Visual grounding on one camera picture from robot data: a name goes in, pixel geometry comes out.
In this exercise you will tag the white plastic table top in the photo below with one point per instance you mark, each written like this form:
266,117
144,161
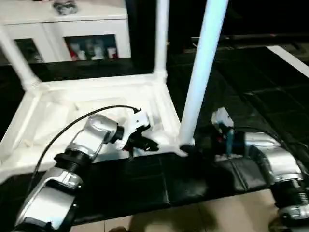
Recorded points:
87,106

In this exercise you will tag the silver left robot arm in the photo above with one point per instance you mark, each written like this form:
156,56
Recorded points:
82,145

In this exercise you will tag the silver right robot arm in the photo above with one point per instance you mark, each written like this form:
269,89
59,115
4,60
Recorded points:
275,159

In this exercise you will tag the glossy black long bar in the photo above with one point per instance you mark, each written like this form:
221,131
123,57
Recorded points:
241,38

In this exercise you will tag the white cabinet with glass doors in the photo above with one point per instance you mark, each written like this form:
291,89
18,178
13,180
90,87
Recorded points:
72,24

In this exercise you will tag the crumpled silver black object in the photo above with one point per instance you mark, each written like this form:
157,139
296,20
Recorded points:
65,6

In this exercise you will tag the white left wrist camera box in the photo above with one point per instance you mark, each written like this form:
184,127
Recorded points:
136,123

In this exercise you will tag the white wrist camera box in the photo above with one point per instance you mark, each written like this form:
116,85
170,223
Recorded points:
136,123
222,118

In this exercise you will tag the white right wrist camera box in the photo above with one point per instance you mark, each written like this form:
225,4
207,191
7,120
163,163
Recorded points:
222,118

